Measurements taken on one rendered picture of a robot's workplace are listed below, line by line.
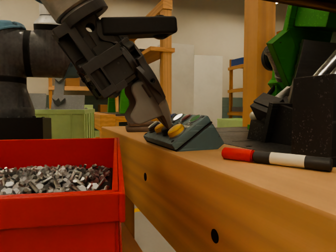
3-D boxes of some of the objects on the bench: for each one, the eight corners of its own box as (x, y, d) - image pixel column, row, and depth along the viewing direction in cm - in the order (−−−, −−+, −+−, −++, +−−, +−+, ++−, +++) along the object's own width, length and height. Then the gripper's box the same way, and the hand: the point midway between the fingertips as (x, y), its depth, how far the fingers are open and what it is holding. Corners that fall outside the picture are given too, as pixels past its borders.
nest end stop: (277, 131, 59) (268, 113, 57) (258, 122, 64) (249, 105, 62) (281, 128, 59) (272, 109, 57) (262, 119, 64) (253, 102, 62)
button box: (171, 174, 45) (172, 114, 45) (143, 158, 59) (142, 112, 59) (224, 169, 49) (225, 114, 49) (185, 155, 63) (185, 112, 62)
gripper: (50, 38, 44) (130, 148, 50) (51, 21, 35) (147, 156, 41) (97, 10, 46) (168, 118, 52) (108, -12, 38) (191, 120, 44)
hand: (168, 118), depth 47 cm, fingers closed
